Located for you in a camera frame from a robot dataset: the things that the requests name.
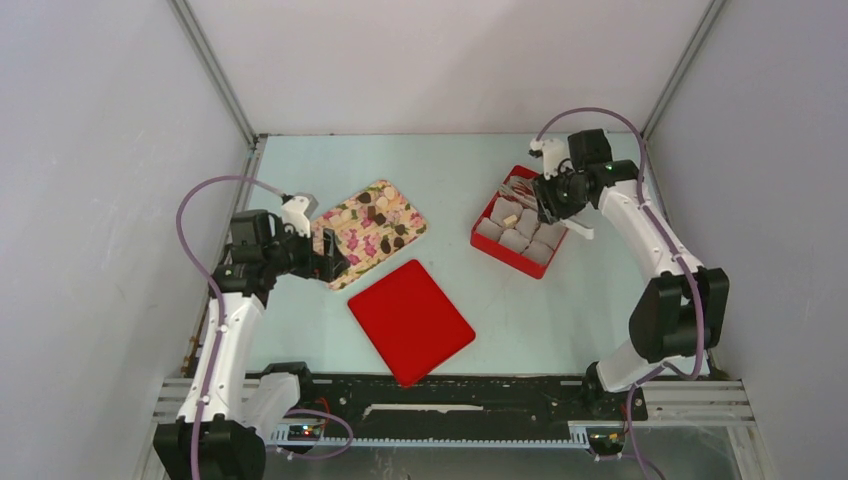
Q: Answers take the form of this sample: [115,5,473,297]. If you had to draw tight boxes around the floral pattern tray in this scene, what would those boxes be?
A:
[311,179,429,291]

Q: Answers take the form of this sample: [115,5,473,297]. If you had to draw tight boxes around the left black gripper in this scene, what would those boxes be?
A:
[263,218,348,282]

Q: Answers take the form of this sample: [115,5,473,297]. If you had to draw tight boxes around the white handled metal tongs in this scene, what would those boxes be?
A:
[498,180,596,241]

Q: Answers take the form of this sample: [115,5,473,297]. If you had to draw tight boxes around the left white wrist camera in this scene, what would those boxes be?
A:
[280,193,318,238]

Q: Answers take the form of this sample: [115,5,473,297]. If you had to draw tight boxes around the red box lid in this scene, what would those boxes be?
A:
[347,260,476,388]

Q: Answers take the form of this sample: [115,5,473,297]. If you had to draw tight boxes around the red chocolate box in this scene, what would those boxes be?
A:
[470,165,568,279]

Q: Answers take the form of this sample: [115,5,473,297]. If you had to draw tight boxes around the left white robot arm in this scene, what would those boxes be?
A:
[153,210,350,479]

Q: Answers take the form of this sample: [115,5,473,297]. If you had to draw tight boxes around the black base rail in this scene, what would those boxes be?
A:
[297,372,648,446]

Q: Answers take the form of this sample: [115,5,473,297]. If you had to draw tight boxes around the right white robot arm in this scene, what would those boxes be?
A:
[529,129,729,418]

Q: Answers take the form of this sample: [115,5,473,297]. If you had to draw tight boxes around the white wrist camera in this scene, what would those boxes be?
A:
[280,193,318,238]
[529,138,572,180]

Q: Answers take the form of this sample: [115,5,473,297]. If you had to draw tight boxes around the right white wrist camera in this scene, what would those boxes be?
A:
[529,138,572,180]

